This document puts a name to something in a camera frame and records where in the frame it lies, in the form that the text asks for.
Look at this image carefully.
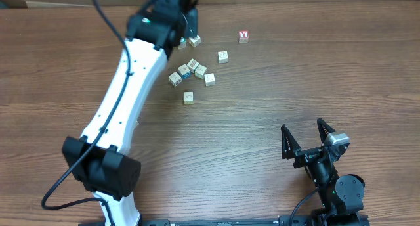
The wooden block red picture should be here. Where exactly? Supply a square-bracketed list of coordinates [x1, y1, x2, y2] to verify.
[186, 58, 200, 74]

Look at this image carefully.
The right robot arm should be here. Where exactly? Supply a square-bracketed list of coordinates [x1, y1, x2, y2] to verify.
[279, 118, 369, 226]

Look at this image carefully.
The wooden block blue side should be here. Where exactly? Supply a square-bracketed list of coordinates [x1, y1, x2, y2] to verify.
[178, 64, 191, 79]

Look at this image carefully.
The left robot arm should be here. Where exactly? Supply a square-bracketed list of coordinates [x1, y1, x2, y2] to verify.
[62, 0, 198, 225]

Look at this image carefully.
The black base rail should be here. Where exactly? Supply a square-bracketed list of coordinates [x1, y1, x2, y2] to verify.
[78, 214, 370, 226]

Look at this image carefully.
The red letter Y block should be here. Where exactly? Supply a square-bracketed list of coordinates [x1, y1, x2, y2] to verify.
[238, 30, 249, 44]

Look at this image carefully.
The small wooden picture block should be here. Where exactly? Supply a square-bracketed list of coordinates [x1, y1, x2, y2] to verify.
[183, 91, 194, 105]

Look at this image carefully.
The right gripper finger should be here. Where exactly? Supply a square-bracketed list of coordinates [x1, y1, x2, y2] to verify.
[317, 118, 335, 143]
[281, 125, 301, 159]

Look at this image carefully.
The plain wooden block right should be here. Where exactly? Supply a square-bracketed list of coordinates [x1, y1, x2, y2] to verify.
[218, 51, 228, 64]

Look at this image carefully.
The wooden block text top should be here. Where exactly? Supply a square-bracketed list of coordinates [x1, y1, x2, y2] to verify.
[194, 64, 207, 79]

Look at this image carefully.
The wooden block brown picture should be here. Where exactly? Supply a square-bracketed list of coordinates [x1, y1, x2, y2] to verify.
[188, 35, 201, 47]

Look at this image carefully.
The green letter L block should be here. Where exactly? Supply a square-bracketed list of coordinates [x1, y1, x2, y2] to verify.
[178, 37, 186, 49]

